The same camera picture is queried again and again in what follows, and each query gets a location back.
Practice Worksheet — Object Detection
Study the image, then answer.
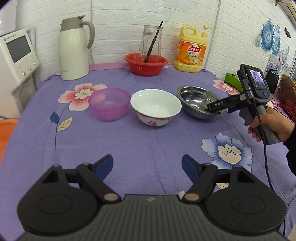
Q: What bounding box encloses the stainless steel bowl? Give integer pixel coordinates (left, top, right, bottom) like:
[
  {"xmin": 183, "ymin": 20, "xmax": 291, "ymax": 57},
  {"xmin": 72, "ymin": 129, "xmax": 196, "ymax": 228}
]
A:
[{"xmin": 177, "ymin": 85, "xmax": 225, "ymax": 120}]

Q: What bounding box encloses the white ceramic bowl red pattern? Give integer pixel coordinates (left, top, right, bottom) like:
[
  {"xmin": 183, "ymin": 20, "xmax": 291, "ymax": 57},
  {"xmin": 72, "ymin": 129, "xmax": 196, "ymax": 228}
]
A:
[{"xmin": 130, "ymin": 89, "xmax": 182, "ymax": 126}]

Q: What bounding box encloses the person's right hand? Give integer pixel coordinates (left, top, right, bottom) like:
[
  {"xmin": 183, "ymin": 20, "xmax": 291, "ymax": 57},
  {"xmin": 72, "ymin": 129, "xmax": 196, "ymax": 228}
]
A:
[{"xmin": 244, "ymin": 108, "xmax": 295, "ymax": 142}]

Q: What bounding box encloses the black pouch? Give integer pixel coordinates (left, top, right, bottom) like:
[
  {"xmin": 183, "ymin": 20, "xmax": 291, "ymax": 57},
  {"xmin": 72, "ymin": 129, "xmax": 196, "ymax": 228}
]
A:
[{"xmin": 265, "ymin": 69, "xmax": 280, "ymax": 94}]

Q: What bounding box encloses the green box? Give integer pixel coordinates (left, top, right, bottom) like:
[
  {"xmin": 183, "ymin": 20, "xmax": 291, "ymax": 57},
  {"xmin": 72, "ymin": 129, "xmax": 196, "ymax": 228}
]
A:
[{"xmin": 224, "ymin": 73, "xmax": 243, "ymax": 92}]

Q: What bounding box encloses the brown round bag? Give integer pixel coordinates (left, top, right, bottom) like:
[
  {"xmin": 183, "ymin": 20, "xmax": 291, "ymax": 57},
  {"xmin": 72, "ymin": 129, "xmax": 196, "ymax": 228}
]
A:
[{"xmin": 278, "ymin": 75, "xmax": 296, "ymax": 104}]

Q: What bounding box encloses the yellow dish soap bottle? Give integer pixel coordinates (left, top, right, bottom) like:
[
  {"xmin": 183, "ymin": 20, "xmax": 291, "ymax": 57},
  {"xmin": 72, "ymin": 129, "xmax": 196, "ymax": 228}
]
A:
[{"xmin": 174, "ymin": 25, "xmax": 213, "ymax": 73}]

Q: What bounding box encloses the purple floral tablecloth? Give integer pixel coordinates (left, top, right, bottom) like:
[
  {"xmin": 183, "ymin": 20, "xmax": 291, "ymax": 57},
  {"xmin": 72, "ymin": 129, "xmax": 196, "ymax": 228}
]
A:
[{"xmin": 1, "ymin": 67, "xmax": 295, "ymax": 240}]

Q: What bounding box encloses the red plastic basket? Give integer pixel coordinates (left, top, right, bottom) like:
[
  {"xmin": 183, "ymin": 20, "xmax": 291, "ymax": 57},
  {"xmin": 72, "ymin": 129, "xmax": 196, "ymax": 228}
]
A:
[{"xmin": 125, "ymin": 53, "xmax": 169, "ymax": 76}]

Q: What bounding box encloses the orange plastic basin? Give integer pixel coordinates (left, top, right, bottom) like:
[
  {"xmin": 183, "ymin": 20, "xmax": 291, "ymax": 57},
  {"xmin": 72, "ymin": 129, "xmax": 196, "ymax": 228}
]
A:
[{"xmin": 0, "ymin": 118, "xmax": 19, "ymax": 163}]

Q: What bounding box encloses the clear glass pitcher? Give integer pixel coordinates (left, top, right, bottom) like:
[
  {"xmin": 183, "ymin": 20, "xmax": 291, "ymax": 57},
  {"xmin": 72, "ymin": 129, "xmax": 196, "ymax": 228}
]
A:
[{"xmin": 138, "ymin": 24, "xmax": 164, "ymax": 64}]

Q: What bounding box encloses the purple plastic bowl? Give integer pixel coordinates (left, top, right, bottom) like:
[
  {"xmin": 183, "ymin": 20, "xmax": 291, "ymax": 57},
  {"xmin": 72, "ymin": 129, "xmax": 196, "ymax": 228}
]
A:
[{"xmin": 88, "ymin": 87, "xmax": 131, "ymax": 121}]

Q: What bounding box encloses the white water dispenser machine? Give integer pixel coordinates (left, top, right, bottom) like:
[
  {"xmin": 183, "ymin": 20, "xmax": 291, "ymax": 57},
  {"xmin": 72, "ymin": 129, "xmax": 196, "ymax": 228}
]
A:
[{"xmin": 1, "ymin": 29, "xmax": 40, "ymax": 118}]

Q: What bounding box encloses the white thermos jug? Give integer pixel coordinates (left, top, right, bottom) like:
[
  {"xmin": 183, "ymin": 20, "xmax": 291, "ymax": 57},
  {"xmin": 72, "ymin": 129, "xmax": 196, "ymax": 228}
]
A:
[{"xmin": 58, "ymin": 15, "xmax": 95, "ymax": 81}]

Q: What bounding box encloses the blue paper wall decoration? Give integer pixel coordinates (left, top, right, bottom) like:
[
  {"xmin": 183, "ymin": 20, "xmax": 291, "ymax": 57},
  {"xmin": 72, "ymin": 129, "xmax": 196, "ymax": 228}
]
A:
[{"xmin": 255, "ymin": 21, "xmax": 290, "ymax": 56}]

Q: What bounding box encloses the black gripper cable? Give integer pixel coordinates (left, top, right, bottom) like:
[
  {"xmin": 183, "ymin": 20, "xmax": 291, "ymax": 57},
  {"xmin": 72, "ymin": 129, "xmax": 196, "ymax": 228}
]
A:
[{"xmin": 254, "ymin": 101, "xmax": 287, "ymax": 237}]

